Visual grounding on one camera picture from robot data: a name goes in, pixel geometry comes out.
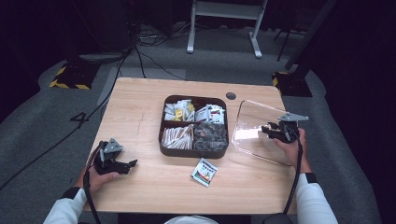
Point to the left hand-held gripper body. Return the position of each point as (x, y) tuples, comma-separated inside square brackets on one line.
[(107, 158)]

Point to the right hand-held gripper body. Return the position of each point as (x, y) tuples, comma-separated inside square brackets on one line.
[(286, 130)]

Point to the clear plastic box lid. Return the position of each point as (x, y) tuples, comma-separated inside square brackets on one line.
[(252, 124)]

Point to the dark brown divided box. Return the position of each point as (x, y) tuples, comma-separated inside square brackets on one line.
[(193, 152)]

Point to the white green seasoning packet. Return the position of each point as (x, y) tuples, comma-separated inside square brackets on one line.
[(204, 172)]

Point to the person's right hand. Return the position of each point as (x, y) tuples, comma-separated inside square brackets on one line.
[(295, 152)]

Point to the person's left hand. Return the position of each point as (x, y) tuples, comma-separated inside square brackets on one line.
[(93, 180)]

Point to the black yellow striped stand base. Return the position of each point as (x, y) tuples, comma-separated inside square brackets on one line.
[(73, 77), (291, 84)]

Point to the dark round table grommet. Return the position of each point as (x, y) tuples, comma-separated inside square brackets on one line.
[(230, 95)]

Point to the pile of pale stick packets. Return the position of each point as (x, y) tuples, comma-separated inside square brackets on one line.
[(177, 137)]

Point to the pile of dark packets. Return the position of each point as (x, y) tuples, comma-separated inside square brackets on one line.
[(210, 137)]

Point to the pile of white red packets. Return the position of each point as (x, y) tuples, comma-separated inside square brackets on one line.
[(211, 113)]

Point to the pile of white yellow packets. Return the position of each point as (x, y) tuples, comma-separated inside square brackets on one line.
[(179, 111)]

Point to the black tripod legs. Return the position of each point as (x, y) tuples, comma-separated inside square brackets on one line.
[(285, 40)]

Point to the grey flat stand foot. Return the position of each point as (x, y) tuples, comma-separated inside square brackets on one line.
[(102, 57)]

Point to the black slanted stand post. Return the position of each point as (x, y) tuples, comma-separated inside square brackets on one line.
[(306, 37)]

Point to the white metal stand frame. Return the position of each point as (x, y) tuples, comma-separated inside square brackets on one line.
[(227, 11)]

